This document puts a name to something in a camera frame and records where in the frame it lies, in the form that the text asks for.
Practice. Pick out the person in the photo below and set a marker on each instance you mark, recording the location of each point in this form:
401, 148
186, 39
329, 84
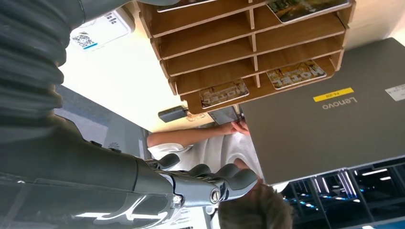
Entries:
215, 151

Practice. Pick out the black framed glass partition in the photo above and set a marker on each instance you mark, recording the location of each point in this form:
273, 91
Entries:
348, 202

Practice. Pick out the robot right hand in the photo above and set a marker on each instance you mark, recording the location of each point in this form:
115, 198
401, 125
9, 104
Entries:
79, 177

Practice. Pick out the grey laptop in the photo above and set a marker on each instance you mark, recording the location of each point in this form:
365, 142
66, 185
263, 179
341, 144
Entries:
316, 136

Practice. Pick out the black adapter box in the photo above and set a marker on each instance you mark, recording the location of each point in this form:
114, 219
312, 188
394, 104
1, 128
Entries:
172, 114

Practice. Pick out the white card reader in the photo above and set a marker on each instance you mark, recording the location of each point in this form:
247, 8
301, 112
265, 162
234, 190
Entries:
104, 30

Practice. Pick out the black smartphone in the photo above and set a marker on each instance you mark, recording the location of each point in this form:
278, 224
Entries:
223, 115

